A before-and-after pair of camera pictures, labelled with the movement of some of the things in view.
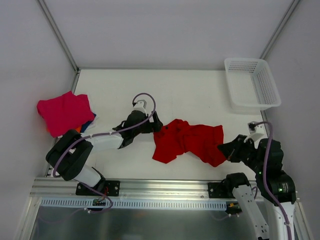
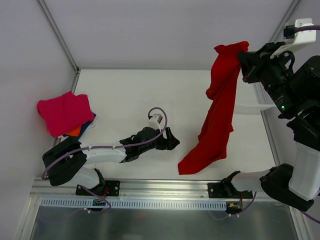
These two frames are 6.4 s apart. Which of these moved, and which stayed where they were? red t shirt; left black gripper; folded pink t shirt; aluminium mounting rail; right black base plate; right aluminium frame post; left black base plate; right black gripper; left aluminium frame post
Moved: left black gripper; right black gripper; red t shirt
Stayed: right black base plate; left aluminium frame post; right aluminium frame post; aluminium mounting rail; folded pink t shirt; left black base plate
